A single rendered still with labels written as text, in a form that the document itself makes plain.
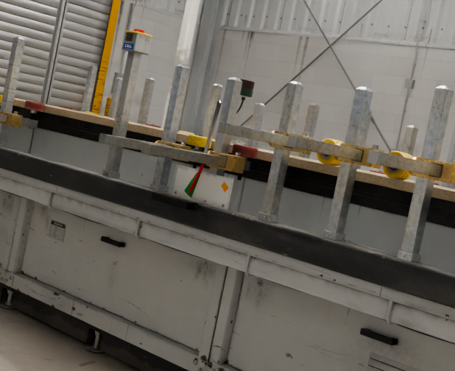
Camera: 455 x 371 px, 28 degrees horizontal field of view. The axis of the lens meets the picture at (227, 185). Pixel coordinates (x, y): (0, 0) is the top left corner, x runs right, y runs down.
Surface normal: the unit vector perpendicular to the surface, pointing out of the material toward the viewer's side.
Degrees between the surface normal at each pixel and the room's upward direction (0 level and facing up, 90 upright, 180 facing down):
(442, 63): 90
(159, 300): 90
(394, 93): 90
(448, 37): 90
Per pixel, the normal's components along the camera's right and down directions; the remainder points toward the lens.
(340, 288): -0.68, -0.10
